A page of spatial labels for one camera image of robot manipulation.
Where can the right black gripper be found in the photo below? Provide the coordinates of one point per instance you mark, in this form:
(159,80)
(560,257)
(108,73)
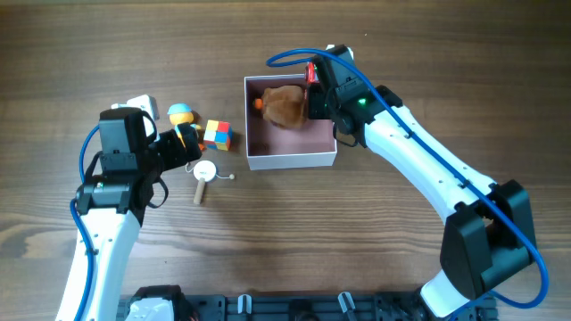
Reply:
(313,109)

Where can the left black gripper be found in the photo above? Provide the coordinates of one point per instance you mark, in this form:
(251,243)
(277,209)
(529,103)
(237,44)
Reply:
(177,155)

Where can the red toy truck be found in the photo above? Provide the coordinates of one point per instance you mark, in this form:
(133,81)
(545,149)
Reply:
(311,75)

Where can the yellow duck toy blue hat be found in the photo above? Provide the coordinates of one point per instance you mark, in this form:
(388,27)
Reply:
(182,113)

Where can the colourful puzzle cube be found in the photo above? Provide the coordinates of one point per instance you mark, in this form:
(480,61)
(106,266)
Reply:
(218,135)

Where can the brown plush toy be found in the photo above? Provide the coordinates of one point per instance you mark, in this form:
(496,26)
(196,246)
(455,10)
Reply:
(284,107)

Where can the white cardboard box pink inside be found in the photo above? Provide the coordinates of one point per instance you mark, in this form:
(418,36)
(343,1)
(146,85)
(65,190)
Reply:
(270,147)

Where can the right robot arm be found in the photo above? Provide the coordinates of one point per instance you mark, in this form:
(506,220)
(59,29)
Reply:
(489,247)

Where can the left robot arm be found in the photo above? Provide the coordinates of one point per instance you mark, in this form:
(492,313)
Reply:
(109,206)

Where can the white wooden rattle drum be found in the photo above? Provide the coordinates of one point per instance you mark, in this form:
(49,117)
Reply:
(204,172)

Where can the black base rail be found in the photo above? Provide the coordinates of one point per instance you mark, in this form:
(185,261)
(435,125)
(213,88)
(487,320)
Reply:
(167,302)

